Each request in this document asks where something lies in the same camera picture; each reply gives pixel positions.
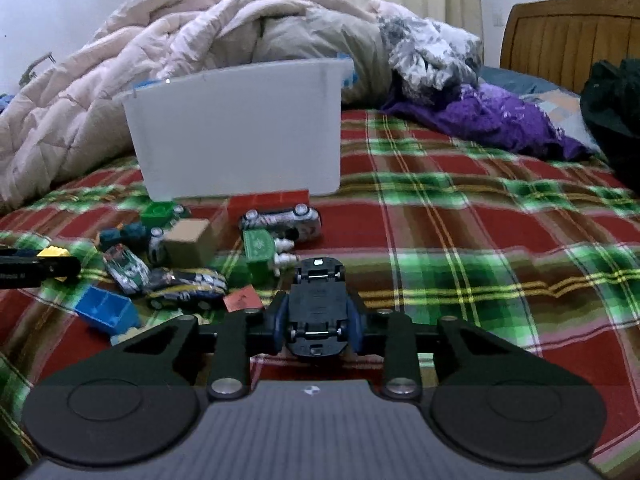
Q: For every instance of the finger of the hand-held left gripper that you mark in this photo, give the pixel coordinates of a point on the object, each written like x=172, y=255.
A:
x=40, y=270

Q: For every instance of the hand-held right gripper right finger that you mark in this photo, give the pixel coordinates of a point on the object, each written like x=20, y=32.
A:
x=357, y=327

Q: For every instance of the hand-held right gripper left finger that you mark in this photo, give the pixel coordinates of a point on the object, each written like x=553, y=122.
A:
x=281, y=325

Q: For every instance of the yellow building block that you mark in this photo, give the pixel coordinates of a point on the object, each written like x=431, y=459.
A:
x=52, y=252

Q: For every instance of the wooden cube block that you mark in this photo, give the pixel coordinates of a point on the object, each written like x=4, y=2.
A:
x=187, y=245

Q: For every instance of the red building block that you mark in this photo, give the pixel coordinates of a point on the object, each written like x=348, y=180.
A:
x=270, y=200

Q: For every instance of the white plastic container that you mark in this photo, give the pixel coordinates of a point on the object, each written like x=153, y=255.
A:
x=235, y=130

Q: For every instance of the small red card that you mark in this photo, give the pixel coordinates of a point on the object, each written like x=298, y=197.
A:
x=242, y=300

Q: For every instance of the green toy truck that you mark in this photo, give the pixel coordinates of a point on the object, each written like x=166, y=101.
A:
x=259, y=252

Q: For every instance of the blue building block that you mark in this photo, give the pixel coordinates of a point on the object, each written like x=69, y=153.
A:
x=107, y=310

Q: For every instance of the silver green toy car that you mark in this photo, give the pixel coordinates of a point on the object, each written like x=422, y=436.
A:
x=126, y=267

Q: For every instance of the dark teal toy car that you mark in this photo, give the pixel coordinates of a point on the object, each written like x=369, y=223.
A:
x=122, y=236

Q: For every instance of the black yellow toy car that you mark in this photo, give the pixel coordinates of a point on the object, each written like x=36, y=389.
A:
x=185, y=285

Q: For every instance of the red green plaid blanket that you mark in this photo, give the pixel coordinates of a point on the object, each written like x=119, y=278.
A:
x=475, y=240

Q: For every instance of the pink quilt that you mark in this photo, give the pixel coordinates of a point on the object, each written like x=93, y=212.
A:
x=75, y=110

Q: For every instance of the purple cloth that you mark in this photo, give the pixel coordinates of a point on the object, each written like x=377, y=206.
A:
x=500, y=115

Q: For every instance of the grey floral cloth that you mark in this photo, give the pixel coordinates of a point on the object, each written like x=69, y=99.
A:
x=430, y=55

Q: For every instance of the blue pillow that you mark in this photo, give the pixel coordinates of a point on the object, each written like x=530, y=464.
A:
x=510, y=80

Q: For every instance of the beige quilt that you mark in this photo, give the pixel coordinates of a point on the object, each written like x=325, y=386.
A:
x=325, y=35

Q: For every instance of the patchwork pillow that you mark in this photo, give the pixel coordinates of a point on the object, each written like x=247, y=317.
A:
x=560, y=105

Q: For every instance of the dark garment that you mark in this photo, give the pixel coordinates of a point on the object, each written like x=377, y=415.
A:
x=615, y=105

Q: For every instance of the wooden headboard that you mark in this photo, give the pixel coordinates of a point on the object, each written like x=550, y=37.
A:
x=560, y=35

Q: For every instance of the white wall socket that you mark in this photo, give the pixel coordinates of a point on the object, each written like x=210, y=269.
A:
x=497, y=17

